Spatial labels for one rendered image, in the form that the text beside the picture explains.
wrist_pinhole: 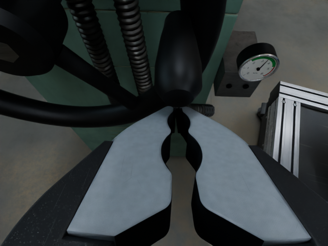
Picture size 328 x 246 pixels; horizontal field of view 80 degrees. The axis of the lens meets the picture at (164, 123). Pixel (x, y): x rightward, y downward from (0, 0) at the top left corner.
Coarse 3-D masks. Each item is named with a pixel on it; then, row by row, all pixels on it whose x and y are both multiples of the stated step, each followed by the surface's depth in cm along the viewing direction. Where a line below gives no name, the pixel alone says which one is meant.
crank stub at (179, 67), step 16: (176, 16) 11; (176, 32) 10; (192, 32) 11; (160, 48) 10; (176, 48) 9; (192, 48) 10; (160, 64) 10; (176, 64) 9; (192, 64) 9; (160, 80) 9; (176, 80) 9; (192, 80) 9; (160, 96) 10; (176, 96) 9; (192, 96) 9
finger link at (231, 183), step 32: (192, 128) 9; (224, 128) 9; (192, 160) 9; (224, 160) 7; (256, 160) 7; (224, 192) 6; (256, 192) 6; (224, 224) 6; (256, 224) 5; (288, 224) 5
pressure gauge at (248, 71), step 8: (248, 48) 32; (256, 48) 31; (264, 48) 30; (272, 48) 31; (240, 56) 33; (248, 56) 31; (256, 56) 30; (264, 56) 30; (272, 56) 30; (240, 64) 32; (248, 64) 32; (256, 64) 32; (264, 64) 32; (272, 64) 32; (240, 72) 33; (248, 72) 33; (256, 72) 33; (264, 72) 33; (272, 72) 33; (248, 80) 35; (256, 80) 35
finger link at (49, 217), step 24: (72, 168) 7; (96, 168) 7; (48, 192) 6; (72, 192) 6; (24, 216) 5; (48, 216) 5; (72, 216) 5; (24, 240) 5; (48, 240) 5; (72, 240) 5; (96, 240) 5
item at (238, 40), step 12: (240, 36) 42; (252, 36) 42; (228, 48) 40; (240, 48) 40; (228, 60) 39; (228, 72) 38; (216, 84) 43; (228, 84) 40; (240, 84) 41; (252, 84) 40; (228, 96) 44; (240, 96) 44
